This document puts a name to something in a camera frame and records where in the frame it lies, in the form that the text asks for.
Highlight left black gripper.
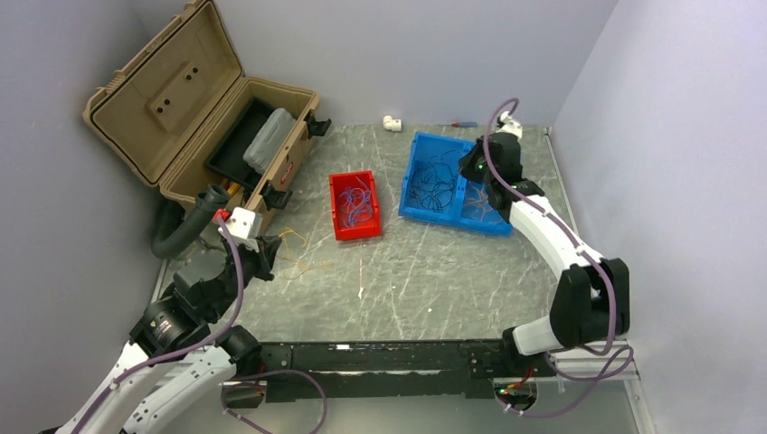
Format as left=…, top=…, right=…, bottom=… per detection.
left=207, top=231, right=282, bottom=320

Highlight blue wires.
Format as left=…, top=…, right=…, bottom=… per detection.
left=336, top=176, right=379, bottom=229

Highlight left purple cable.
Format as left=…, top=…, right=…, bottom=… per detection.
left=69, top=212, right=245, bottom=434

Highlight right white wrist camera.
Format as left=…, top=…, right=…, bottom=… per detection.
left=496, top=110, right=523, bottom=140

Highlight yellow wires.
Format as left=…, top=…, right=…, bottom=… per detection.
left=272, top=226, right=336, bottom=283

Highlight tan plastic toolbox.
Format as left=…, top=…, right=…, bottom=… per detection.
left=82, top=1, right=330, bottom=222

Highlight red plastic bin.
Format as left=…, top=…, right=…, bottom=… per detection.
left=328, top=170, right=383, bottom=241

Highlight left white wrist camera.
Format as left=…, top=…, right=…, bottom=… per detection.
left=213, top=207, right=262, bottom=252

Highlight black wire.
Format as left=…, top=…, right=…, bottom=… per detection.
left=408, top=149, right=462, bottom=213

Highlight grey corrugated hose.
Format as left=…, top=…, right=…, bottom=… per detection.
left=149, top=184, right=230, bottom=259

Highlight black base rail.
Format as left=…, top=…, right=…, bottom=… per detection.
left=233, top=339, right=554, bottom=403

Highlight aluminium frame rail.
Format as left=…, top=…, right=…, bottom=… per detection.
left=551, top=342, right=658, bottom=433

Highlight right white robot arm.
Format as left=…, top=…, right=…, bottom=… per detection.
left=459, top=133, right=630, bottom=375

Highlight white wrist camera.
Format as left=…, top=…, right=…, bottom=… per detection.
left=496, top=110, right=523, bottom=140
left=213, top=207, right=262, bottom=252

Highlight white pipe elbow fitting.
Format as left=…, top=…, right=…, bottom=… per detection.
left=382, top=115, right=402, bottom=132

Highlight blue plastic bin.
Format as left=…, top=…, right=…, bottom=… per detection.
left=398, top=132, right=512, bottom=237

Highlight black toolbox tray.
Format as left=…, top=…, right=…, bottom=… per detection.
left=204, top=98, right=275, bottom=191

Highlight grey plastic case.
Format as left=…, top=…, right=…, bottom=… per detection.
left=242, top=108, right=296, bottom=175

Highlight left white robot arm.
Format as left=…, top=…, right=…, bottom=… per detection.
left=52, top=236, right=281, bottom=433

